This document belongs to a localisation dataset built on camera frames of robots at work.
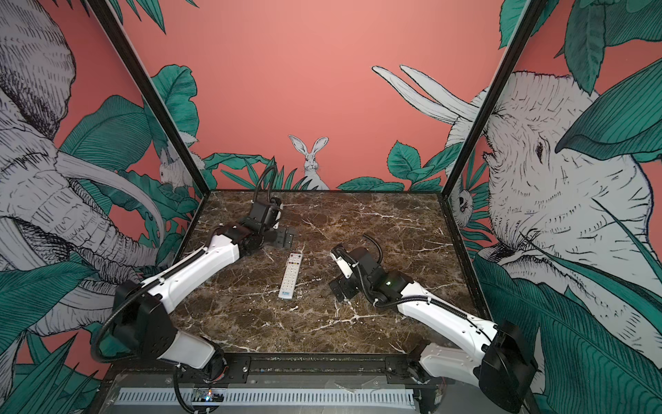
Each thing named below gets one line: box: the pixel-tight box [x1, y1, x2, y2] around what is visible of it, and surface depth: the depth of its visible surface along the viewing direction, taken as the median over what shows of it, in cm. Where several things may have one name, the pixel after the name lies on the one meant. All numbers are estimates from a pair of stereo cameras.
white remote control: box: [277, 252, 304, 300], surface depth 93 cm
